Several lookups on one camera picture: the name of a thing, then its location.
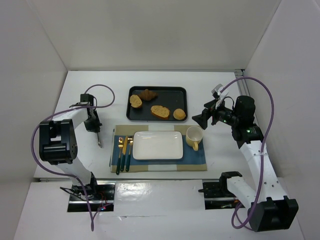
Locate metal tongs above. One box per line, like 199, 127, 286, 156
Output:
96, 132, 103, 148

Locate round bread bun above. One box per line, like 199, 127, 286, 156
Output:
173, 108, 186, 121

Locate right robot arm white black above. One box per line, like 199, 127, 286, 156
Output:
192, 93, 299, 232

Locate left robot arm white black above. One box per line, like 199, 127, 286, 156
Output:
39, 106, 102, 195

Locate bread slice centre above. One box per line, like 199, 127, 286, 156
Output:
150, 105, 171, 120

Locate bread slice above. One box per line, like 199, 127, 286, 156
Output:
129, 94, 143, 109
150, 105, 171, 120

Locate bread slice left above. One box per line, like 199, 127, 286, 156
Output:
129, 94, 143, 109

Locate yellow mug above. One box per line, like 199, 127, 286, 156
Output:
185, 126, 203, 151

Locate blue beige placemat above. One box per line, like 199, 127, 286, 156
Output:
109, 125, 207, 173

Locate black baking tray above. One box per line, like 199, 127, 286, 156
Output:
126, 86, 188, 122

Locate white rectangular plate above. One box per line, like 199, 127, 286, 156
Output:
132, 131, 184, 161

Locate brown croissant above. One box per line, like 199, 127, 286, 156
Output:
138, 89, 158, 102

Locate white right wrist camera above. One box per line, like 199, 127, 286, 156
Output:
211, 84, 229, 109

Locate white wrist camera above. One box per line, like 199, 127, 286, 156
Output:
211, 84, 229, 109
74, 93, 96, 107

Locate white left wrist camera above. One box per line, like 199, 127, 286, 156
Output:
74, 93, 96, 107

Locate aluminium rail right corner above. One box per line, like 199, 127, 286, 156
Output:
234, 69, 251, 97

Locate gold fork green handle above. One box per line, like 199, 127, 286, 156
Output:
115, 136, 124, 175

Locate gold knife green handle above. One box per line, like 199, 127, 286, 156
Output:
120, 136, 128, 172

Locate gold spoon green handle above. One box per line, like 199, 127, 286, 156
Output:
125, 136, 134, 172

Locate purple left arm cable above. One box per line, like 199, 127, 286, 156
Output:
30, 83, 116, 232

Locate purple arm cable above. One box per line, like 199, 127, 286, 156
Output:
219, 76, 274, 230
30, 83, 116, 232

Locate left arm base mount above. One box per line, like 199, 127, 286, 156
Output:
59, 181, 116, 213

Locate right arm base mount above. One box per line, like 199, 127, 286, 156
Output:
198, 180, 240, 210

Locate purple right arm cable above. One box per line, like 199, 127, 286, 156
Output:
219, 76, 274, 230

